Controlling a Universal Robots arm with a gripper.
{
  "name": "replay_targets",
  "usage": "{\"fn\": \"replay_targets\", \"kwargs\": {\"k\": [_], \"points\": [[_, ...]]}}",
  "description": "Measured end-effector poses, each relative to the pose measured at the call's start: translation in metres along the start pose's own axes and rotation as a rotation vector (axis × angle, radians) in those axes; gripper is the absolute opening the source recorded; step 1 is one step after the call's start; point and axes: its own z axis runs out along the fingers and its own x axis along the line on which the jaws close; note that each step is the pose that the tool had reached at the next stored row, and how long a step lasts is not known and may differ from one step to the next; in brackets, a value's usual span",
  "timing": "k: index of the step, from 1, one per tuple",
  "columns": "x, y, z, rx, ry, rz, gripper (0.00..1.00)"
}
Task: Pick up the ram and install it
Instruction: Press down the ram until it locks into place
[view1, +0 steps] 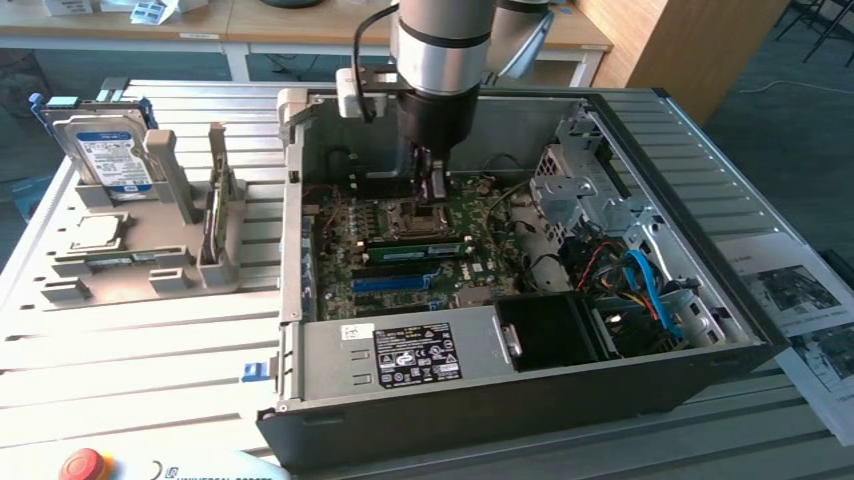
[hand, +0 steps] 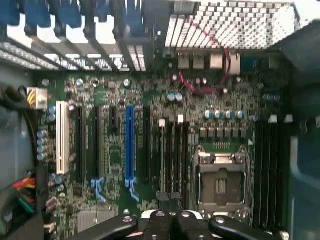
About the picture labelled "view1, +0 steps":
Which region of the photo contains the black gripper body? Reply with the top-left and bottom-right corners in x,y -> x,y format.
397,89 -> 479,153

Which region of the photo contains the installed green RAM stick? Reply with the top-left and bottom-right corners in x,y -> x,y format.
365,241 -> 469,264

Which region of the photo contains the black heatsink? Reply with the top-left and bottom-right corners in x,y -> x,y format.
353,172 -> 420,201

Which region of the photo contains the CPU socket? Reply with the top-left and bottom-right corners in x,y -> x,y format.
376,198 -> 457,242

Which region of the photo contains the green motherboard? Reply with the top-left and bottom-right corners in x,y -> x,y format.
300,173 -> 535,322

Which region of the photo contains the black expansion slot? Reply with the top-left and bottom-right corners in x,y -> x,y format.
350,264 -> 439,281

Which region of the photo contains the metal disk bay cage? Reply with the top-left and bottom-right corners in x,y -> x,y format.
529,99 -> 668,251

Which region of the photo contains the blue expansion slot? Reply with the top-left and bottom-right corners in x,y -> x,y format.
350,276 -> 429,295

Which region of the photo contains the wooden desk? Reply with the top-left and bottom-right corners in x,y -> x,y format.
0,0 -> 615,89

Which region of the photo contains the graphics card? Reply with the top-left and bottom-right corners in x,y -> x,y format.
201,149 -> 236,265

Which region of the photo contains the grey power supply unit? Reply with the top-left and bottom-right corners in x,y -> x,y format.
292,305 -> 523,402

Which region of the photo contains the wooden cabinet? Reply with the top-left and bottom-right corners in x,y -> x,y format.
576,0 -> 791,127

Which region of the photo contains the grey parts rack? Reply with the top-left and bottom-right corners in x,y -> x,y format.
38,122 -> 249,306

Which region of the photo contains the hard disk with blue label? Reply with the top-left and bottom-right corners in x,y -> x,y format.
52,115 -> 160,201

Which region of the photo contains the white cardboard box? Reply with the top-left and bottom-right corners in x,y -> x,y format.
126,0 -> 176,25

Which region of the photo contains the open black PC case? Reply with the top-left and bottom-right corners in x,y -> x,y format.
254,87 -> 792,472

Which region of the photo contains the silver CPU chip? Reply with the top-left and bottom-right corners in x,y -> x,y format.
68,215 -> 129,252

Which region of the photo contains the blue disk caddy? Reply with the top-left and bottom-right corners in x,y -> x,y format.
25,91 -> 156,132

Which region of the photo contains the printed instruction sheet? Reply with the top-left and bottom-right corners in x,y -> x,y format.
711,233 -> 854,447

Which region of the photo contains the black chair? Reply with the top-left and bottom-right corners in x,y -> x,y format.
772,0 -> 854,64

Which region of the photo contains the teach pendant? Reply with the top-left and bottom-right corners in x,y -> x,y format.
57,447 -> 292,480

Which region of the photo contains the red emergency stop button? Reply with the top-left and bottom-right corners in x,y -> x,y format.
58,448 -> 116,480

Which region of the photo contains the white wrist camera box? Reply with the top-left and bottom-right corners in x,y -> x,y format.
334,67 -> 389,120

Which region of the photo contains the black camera cable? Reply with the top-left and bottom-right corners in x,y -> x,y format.
350,3 -> 401,124

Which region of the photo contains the blue SATA wire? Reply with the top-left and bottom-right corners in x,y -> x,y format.
623,248 -> 689,346

